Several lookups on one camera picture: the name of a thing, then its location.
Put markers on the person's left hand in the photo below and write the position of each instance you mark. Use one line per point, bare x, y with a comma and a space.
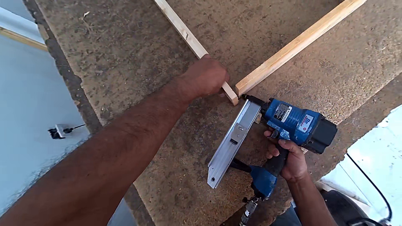
207, 75

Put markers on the person's right hand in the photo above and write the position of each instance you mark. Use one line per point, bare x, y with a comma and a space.
295, 163

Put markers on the person's left fingers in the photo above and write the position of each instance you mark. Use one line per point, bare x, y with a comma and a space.
223, 89

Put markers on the person's right fingers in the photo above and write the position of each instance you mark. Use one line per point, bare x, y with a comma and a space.
272, 151

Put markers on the person's right index finger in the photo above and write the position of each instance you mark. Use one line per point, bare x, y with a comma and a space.
268, 133

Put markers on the person's right thumb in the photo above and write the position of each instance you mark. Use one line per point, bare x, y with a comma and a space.
290, 146

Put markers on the blue black nail gun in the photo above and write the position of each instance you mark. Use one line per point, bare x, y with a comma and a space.
293, 121

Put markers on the thin pale wooden strip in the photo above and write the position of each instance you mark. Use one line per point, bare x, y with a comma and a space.
188, 37

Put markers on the person's right forearm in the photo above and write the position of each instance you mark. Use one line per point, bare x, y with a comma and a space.
309, 201

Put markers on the person's left forearm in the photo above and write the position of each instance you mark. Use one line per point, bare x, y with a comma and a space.
119, 147

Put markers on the thick yellowish wooden batten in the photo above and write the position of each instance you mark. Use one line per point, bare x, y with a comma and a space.
292, 51

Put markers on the black rounded object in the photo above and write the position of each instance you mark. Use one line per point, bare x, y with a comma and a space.
344, 205

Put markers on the yellow wooden trim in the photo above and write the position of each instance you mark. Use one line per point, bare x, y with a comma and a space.
23, 39

